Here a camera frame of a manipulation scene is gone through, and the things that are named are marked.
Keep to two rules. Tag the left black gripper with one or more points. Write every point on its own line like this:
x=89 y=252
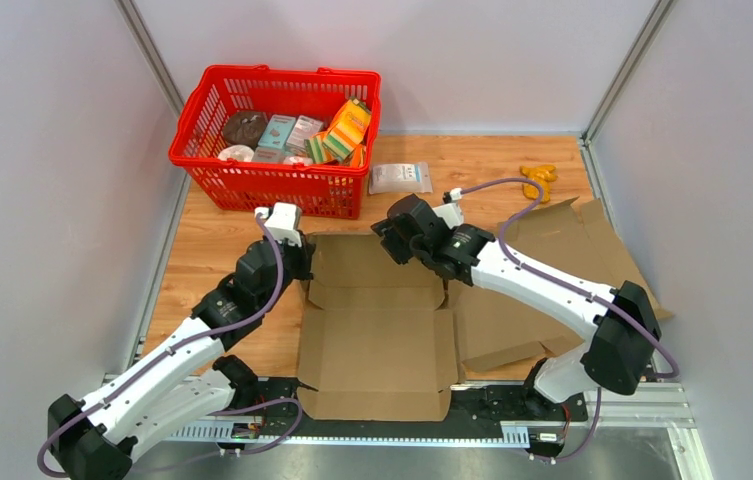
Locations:
x=304 y=253

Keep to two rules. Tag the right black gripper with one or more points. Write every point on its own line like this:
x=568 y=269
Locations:
x=391 y=243

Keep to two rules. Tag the white plastic pouch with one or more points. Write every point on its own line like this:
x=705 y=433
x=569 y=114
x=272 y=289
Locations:
x=400 y=178

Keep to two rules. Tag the cardboard box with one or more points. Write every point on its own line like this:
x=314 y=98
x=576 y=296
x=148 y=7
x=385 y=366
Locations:
x=377 y=340

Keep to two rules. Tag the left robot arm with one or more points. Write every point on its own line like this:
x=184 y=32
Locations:
x=190 y=375

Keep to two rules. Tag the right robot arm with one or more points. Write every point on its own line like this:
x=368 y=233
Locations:
x=618 y=325

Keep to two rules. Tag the teal small box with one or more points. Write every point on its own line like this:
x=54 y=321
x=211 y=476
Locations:
x=276 y=132

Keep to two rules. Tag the grey pink small box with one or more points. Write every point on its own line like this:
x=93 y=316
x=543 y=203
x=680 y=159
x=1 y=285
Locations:
x=303 y=129

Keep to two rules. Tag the green striped sponge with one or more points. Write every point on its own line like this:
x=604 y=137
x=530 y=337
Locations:
x=317 y=150

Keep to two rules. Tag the white round container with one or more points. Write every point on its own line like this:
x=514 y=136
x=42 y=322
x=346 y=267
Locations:
x=237 y=153

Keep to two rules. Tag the striped sponge pack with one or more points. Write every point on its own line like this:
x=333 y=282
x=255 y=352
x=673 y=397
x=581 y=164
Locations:
x=347 y=129

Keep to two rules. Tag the red plastic basket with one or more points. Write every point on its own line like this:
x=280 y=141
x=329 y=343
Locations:
x=331 y=190

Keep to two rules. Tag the brown round packet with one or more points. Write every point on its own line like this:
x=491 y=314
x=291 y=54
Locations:
x=245 y=127

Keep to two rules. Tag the yellow toy figure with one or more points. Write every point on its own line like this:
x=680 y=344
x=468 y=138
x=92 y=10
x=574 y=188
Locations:
x=541 y=177

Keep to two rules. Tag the right flat cardboard sheet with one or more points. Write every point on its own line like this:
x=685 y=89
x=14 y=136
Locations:
x=515 y=315

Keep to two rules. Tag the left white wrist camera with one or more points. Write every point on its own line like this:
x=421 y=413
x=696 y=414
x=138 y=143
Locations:
x=282 y=222

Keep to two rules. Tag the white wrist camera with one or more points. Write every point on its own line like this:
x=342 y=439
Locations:
x=450 y=211
x=282 y=222

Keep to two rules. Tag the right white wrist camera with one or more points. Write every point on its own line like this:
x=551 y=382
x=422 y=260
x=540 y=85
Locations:
x=450 y=211

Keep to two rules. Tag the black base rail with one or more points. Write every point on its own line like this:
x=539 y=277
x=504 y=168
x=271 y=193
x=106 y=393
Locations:
x=488 y=414

